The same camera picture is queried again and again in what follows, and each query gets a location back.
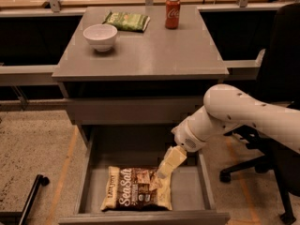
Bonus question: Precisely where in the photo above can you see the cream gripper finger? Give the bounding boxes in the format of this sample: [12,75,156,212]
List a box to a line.
[149,147,174,191]
[157,145,187,178]

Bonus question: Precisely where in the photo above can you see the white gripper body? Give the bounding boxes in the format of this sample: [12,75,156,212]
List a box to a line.
[172,119,206,152]

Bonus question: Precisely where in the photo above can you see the brown sea salt chip bag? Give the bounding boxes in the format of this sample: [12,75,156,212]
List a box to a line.
[100,166,173,211]

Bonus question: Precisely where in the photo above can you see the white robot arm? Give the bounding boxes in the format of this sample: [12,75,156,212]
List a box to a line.
[157,84,300,195]

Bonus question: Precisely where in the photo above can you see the open grey middle drawer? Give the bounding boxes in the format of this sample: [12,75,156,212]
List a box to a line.
[59,126,230,225]

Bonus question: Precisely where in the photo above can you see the grey drawer cabinet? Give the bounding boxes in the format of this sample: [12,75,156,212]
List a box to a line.
[52,6,229,144]

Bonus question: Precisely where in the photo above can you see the closed grey top drawer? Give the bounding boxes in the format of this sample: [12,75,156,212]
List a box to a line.
[67,97,203,125]

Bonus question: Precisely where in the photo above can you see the green chip bag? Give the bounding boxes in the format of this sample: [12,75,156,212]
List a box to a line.
[103,11,150,32]

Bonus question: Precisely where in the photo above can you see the black office chair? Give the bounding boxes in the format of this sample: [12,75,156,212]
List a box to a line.
[219,3,300,225]

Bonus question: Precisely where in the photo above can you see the white ceramic bowl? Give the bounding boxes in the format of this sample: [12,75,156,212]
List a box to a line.
[83,24,118,52]

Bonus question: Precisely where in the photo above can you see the red cola can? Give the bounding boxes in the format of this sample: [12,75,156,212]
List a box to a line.
[165,0,181,29]

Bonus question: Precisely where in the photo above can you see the black chair leg with caster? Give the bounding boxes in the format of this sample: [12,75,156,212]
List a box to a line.
[0,174,50,225]

